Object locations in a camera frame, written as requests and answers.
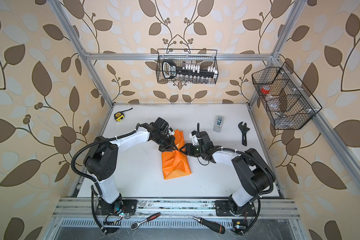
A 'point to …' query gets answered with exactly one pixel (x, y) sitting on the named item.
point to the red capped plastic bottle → (265, 90)
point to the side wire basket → (289, 105)
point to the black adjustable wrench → (243, 129)
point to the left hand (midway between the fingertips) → (177, 148)
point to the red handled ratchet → (134, 226)
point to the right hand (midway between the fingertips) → (182, 150)
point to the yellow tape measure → (118, 116)
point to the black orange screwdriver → (214, 226)
